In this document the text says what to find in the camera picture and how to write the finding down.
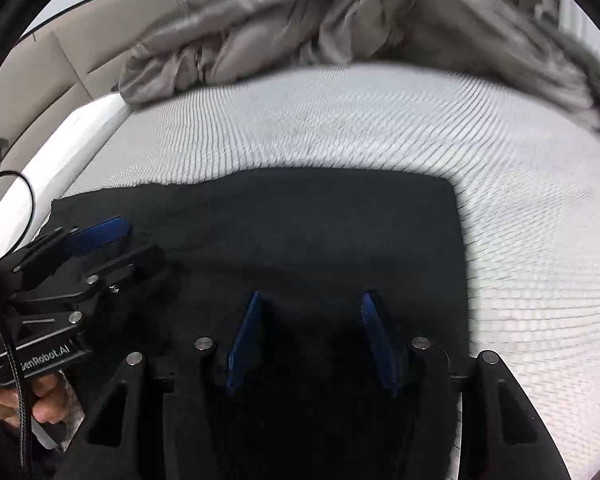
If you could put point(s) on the grey blanket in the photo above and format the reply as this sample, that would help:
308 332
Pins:
330 20

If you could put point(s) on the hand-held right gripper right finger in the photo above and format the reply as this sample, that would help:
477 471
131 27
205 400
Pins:
377 340

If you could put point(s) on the black pants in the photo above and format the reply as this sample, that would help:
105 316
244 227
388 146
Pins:
305 240

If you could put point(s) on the white quilted mattress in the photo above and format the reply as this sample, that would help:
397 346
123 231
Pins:
530 260

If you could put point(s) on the person's left hand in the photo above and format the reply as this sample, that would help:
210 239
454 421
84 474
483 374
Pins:
50 404

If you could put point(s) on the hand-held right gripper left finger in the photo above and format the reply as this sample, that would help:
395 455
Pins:
245 340

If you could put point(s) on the beige padded headboard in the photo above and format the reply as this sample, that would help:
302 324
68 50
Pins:
40 65

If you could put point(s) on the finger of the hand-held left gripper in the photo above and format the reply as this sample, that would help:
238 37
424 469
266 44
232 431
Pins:
97 237
130 262

